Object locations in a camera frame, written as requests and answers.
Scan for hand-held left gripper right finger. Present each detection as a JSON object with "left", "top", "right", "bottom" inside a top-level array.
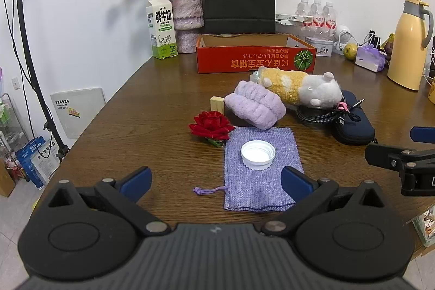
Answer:
[{"left": 261, "top": 166, "right": 388, "bottom": 238}]

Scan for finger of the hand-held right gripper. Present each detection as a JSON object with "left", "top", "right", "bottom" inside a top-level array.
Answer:
[
  {"left": 410, "top": 126, "right": 435, "bottom": 143},
  {"left": 365, "top": 144, "right": 435, "bottom": 173}
]

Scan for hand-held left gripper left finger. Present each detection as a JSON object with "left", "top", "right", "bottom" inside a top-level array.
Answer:
[{"left": 44, "top": 166, "right": 171, "bottom": 238}]

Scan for purple linen drawstring pouch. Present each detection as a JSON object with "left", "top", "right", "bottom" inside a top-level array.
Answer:
[{"left": 193, "top": 127, "right": 305, "bottom": 212}]

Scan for navy zip case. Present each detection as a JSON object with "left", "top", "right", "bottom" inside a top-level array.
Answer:
[{"left": 331, "top": 89, "right": 378, "bottom": 145}]

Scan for white plastic lid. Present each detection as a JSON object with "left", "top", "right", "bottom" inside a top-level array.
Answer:
[{"left": 241, "top": 140, "right": 276, "bottom": 170}]

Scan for black braided cable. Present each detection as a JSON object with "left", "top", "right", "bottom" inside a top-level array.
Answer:
[{"left": 296, "top": 98, "right": 366, "bottom": 125}]

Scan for purple fuzzy towel roll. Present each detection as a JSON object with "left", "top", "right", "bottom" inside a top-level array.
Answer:
[{"left": 224, "top": 80, "right": 287, "bottom": 131}]

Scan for red artificial rose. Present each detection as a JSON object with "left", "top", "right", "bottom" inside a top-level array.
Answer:
[{"left": 188, "top": 111, "right": 236, "bottom": 148}]

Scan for yellow grey plush hamster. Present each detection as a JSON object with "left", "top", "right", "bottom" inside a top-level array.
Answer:
[{"left": 259, "top": 67, "right": 344, "bottom": 107}]

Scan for small wooden block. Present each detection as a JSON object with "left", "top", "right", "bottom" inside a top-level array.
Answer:
[{"left": 210, "top": 96, "right": 225, "bottom": 114}]

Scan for orange cardboard box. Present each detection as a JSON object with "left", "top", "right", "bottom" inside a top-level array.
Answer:
[{"left": 195, "top": 33, "right": 317, "bottom": 74}]

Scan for green white printed carton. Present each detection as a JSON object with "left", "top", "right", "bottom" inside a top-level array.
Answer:
[{"left": 412, "top": 204, "right": 435, "bottom": 247}]

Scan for black lamp stand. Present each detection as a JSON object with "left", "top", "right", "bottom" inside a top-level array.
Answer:
[{"left": 10, "top": 0, "right": 70, "bottom": 164}]

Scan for yellow thermos jug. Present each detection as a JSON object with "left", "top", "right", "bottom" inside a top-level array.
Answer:
[{"left": 387, "top": 0, "right": 435, "bottom": 92}]

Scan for purple tissue pack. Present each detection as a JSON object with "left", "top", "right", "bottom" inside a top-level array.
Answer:
[{"left": 355, "top": 45, "right": 386, "bottom": 73}]

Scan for white printed bag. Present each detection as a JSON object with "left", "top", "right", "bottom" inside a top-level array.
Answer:
[{"left": 31, "top": 137, "right": 61, "bottom": 190}]

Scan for white leaning board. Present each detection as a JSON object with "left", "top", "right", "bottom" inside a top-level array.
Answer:
[{"left": 50, "top": 87, "right": 107, "bottom": 140}]

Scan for green apple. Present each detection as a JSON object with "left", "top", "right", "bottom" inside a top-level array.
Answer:
[{"left": 343, "top": 43, "right": 359, "bottom": 60}]

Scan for blue printed bag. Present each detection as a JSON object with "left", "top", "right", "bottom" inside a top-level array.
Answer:
[{"left": 15, "top": 136, "right": 46, "bottom": 190}]

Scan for pale floral tin box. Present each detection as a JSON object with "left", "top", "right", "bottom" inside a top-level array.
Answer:
[{"left": 305, "top": 36, "right": 334, "bottom": 57}]

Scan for brown cardboard carton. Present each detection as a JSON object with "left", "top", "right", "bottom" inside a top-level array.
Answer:
[{"left": 0, "top": 157, "right": 16, "bottom": 197}]

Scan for white green milk carton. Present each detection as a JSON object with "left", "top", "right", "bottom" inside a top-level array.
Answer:
[{"left": 146, "top": 0, "right": 178, "bottom": 60}]

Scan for clear water bottle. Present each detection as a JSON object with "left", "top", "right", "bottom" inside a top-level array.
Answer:
[
  {"left": 309, "top": 0, "right": 324, "bottom": 29},
  {"left": 295, "top": 0, "right": 312, "bottom": 27},
  {"left": 321, "top": 2, "right": 338, "bottom": 31}
]

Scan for flat white carton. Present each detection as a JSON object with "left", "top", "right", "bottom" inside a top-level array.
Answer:
[{"left": 275, "top": 13, "right": 315, "bottom": 26}]

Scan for pink textured vase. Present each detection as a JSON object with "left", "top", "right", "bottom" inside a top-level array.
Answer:
[{"left": 168, "top": 0, "right": 205, "bottom": 54}]

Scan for white charger cables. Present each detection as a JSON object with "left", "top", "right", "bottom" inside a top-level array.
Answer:
[{"left": 353, "top": 31, "right": 384, "bottom": 50}]

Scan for wire storage shelf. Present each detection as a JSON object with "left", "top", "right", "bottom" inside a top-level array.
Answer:
[{"left": 0, "top": 93, "right": 27, "bottom": 182}]

